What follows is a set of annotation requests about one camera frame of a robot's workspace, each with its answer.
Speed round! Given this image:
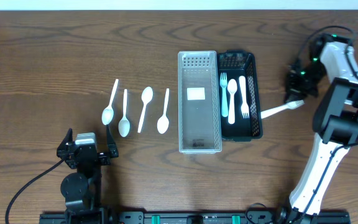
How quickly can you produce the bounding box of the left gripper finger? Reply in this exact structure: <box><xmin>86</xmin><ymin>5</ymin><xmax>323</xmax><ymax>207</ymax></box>
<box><xmin>59</xmin><ymin>128</ymin><xmax>73</xmax><ymax>149</ymax></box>
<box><xmin>106</xmin><ymin>124</ymin><xmax>117</xmax><ymax>152</ymax></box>

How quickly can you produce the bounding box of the white plastic fork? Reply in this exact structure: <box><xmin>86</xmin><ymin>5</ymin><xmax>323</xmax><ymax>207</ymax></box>
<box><xmin>239</xmin><ymin>76</ymin><xmax>249</xmax><ymax>119</ymax></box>
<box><xmin>261</xmin><ymin>100</ymin><xmax>305</xmax><ymax>119</ymax></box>

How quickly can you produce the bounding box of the white plastic spoon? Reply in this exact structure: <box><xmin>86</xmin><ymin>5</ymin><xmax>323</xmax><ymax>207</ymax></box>
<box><xmin>118</xmin><ymin>89</ymin><xmax>131</xmax><ymax>137</ymax></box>
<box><xmin>227</xmin><ymin>79</ymin><xmax>237</xmax><ymax>124</ymax></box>
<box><xmin>137</xmin><ymin>86</ymin><xmax>154</xmax><ymax>133</ymax></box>
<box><xmin>157</xmin><ymin>88</ymin><xmax>170</xmax><ymax>134</ymax></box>
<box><xmin>101</xmin><ymin>79</ymin><xmax>119</xmax><ymax>125</ymax></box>

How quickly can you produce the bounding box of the pale blue plastic fork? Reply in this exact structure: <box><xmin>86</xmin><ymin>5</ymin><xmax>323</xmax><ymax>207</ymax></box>
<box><xmin>219</xmin><ymin>73</ymin><xmax>228</xmax><ymax>117</ymax></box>

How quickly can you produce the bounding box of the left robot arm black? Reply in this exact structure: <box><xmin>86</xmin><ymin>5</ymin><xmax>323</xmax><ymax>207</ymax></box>
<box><xmin>57</xmin><ymin>125</ymin><xmax>119</xmax><ymax>223</ymax></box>

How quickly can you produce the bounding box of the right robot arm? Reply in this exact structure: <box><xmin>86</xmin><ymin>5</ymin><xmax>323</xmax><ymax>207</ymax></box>
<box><xmin>280</xmin><ymin>31</ymin><xmax>358</xmax><ymax>223</ymax></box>

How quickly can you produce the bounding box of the black plastic basket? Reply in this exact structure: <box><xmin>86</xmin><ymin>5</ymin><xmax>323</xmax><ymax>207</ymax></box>
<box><xmin>217</xmin><ymin>50</ymin><xmax>263</xmax><ymax>142</ymax></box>

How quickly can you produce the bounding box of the clear plastic basket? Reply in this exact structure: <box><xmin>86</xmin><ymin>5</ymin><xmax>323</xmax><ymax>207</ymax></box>
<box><xmin>178</xmin><ymin>50</ymin><xmax>223</xmax><ymax>154</ymax></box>

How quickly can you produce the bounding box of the white label in clear basket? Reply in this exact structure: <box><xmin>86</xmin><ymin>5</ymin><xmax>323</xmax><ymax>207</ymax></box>
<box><xmin>186</xmin><ymin>87</ymin><xmax>206</xmax><ymax>101</ymax></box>

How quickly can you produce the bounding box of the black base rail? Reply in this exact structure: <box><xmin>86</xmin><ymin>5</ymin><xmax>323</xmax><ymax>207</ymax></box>
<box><xmin>39</xmin><ymin>210</ymin><xmax>351</xmax><ymax>224</ymax></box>

